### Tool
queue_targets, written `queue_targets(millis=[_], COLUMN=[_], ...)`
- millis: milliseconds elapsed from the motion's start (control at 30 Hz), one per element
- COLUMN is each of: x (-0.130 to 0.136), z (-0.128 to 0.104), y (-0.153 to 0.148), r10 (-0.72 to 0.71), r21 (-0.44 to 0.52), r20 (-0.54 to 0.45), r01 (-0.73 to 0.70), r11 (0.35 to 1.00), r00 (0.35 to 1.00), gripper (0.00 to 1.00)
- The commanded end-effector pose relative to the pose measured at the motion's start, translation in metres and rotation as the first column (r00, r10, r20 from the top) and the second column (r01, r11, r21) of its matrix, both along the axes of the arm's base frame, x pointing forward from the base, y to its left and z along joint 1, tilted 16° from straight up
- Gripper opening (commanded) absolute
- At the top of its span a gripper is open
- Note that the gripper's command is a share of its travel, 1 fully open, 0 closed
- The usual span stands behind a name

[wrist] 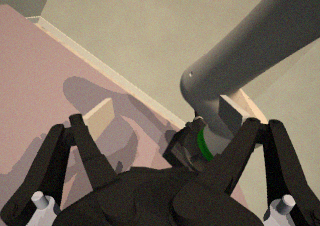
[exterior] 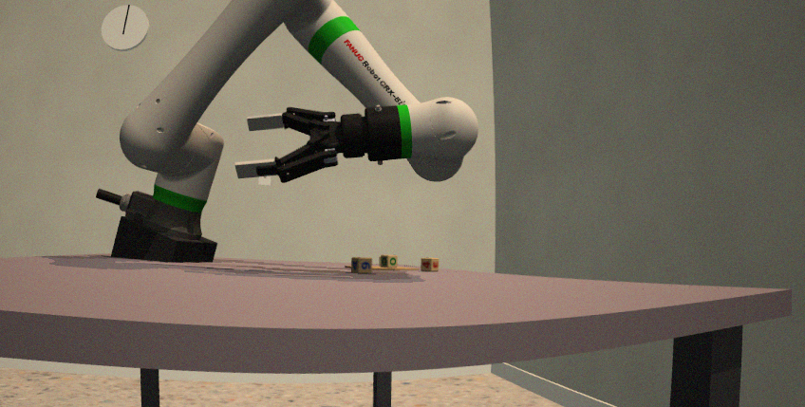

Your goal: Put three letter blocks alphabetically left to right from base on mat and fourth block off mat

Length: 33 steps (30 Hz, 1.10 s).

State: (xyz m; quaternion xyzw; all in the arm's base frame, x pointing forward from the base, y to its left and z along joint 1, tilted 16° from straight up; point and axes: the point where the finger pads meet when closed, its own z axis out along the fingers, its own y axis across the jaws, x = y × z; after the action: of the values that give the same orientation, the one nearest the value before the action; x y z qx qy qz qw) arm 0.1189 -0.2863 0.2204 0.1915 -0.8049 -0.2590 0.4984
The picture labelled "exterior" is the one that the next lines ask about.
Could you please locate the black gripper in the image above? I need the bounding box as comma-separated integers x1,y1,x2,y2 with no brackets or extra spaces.
235,107,365,183

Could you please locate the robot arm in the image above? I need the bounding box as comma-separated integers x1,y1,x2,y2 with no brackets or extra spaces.
96,0,478,240

